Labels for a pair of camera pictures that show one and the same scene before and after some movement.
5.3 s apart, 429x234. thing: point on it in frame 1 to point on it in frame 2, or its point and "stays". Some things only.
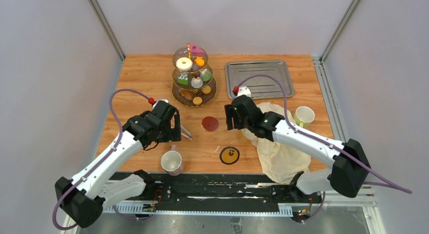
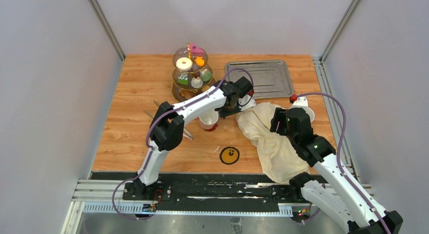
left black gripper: [174, 133] to [222, 112]
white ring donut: [184, 63] stays
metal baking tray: [262, 86] stays
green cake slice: [183, 78] stays
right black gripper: [228, 111] to [280, 116]
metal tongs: [189, 137] stays
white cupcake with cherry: [197, 82] stays
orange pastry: [200, 61] stays
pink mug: [171, 161] to [209, 119]
